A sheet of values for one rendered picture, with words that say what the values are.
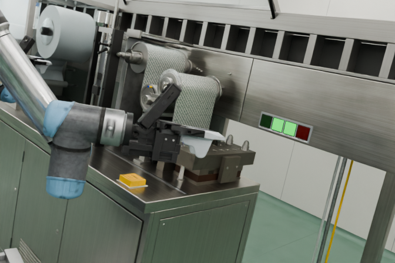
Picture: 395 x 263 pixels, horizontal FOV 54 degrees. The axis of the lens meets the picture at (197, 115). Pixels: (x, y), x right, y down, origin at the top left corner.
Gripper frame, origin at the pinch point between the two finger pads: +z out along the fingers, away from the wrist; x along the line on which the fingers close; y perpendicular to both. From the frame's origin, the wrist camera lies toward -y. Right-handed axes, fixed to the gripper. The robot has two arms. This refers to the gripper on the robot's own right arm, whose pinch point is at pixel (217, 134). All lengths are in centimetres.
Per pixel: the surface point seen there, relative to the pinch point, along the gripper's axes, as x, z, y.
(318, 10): -285, 175, -129
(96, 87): -103, -29, -7
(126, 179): -56, -12, 24
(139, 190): -53, -8, 27
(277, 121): -69, 47, -6
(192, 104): -81, 12, -6
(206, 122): -88, 21, 0
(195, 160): -60, 12, 15
